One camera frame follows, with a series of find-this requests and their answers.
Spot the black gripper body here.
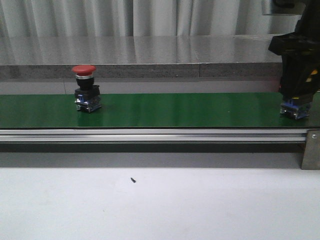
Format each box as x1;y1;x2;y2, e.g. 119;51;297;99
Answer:
268;0;320;56

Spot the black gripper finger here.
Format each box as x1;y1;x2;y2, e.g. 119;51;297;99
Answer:
279;55;320;97

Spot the green conveyor belt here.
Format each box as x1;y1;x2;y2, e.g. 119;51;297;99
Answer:
0;92;320;129

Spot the grey pleated curtain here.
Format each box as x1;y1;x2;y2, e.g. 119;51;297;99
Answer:
0;0;299;37

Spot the metal conveyor support bracket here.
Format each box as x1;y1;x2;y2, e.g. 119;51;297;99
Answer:
301;129;320;170

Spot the aluminium conveyor side rail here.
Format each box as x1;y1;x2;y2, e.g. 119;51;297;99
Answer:
0;128;308;142

